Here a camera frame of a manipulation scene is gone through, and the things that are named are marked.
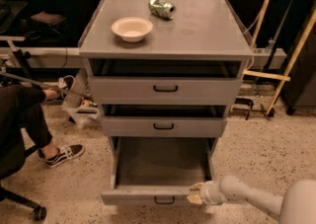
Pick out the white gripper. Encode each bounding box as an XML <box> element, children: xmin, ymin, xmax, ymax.
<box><xmin>187</xmin><ymin>181</ymin><xmax>225</xmax><ymax>205</ymax></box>

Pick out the grey bottom drawer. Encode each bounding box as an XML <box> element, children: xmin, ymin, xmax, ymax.
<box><xmin>102</xmin><ymin>137</ymin><xmax>217</xmax><ymax>206</ymax></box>

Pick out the grey drawer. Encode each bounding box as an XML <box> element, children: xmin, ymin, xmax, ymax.
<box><xmin>102</xmin><ymin>137</ymin><xmax>217</xmax><ymax>206</ymax></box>
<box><xmin>89</xmin><ymin>59</ymin><xmax>241</xmax><ymax>105</ymax></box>
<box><xmin>102</xmin><ymin>105</ymin><xmax>227</xmax><ymax>137</ymax></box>

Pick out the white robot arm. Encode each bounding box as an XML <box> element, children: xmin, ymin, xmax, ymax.
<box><xmin>187</xmin><ymin>176</ymin><xmax>316</xmax><ymax>224</ymax></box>

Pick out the grey middle drawer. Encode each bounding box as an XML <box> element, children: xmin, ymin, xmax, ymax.
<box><xmin>102</xmin><ymin>105</ymin><xmax>227</xmax><ymax>137</ymax></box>

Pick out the grey drawer cabinet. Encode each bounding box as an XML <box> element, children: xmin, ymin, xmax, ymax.
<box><xmin>79</xmin><ymin>0</ymin><xmax>252</xmax><ymax>149</ymax></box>

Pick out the grey top drawer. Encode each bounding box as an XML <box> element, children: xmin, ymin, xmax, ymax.
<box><xmin>89</xmin><ymin>59</ymin><xmax>241</xmax><ymax>105</ymax></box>

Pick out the black white sneaker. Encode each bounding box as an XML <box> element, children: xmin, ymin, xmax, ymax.
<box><xmin>55</xmin><ymin>75</ymin><xmax>75</xmax><ymax>99</ymax></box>
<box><xmin>45</xmin><ymin>144</ymin><xmax>85</xmax><ymax>168</ymax></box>

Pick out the black office chair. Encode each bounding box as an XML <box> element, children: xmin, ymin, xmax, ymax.
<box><xmin>0</xmin><ymin>145</ymin><xmax>47</xmax><ymax>222</ymax></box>

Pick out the seated person in black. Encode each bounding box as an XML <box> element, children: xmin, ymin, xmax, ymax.
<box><xmin>0</xmin><ymin>85</ymin><xmax>52</xmax><ymax>179</ymax></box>

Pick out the crushed green soda can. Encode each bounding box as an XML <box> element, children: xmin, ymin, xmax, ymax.
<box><xmin>148</xmin><ymin>0</ymin><xmax>176</xmax><ymax>20</ymax></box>

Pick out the brown box on shelf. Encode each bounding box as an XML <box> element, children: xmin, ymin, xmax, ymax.
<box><xmin>30</xmin><ymin>11</ymin><xmax>66</xmax><ymax>27</ymax></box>

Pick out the wooden A-frame stand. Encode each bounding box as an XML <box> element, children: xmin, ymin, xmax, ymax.
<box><xmin>243</xmin><ymin>0</ymin><xmax>316</xmax><ymax>116</ymax></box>

